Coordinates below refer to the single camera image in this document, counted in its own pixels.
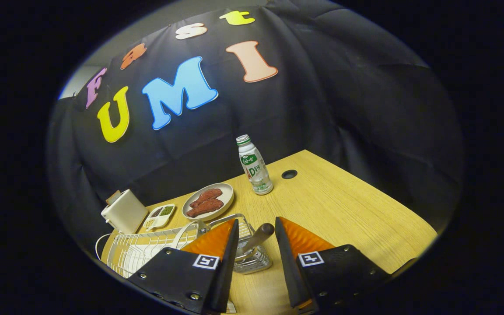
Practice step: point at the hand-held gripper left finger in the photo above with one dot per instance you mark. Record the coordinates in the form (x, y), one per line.
(182, 275)

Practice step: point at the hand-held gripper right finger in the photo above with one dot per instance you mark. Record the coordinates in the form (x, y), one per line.
(344, 275)

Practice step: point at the white divided dish with beans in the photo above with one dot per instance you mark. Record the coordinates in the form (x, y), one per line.
(160, 218)

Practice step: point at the beige plate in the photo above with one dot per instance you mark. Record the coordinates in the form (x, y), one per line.
(228, 194)

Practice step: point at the white drip tray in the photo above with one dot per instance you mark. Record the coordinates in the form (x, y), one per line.
(134, 259)

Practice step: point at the red meat piece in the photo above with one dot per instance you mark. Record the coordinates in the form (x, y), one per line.
(206, 208)
(208, 196)

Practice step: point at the white toaster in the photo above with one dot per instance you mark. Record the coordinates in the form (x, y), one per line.
(125, 212)

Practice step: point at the brown bread slice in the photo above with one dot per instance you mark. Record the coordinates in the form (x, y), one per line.
(113, 197)

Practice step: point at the white drink bottle green cap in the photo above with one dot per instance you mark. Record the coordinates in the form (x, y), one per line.
(256, 170)

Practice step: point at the black backdrop cloth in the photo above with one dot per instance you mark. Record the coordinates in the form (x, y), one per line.
(322, 109)

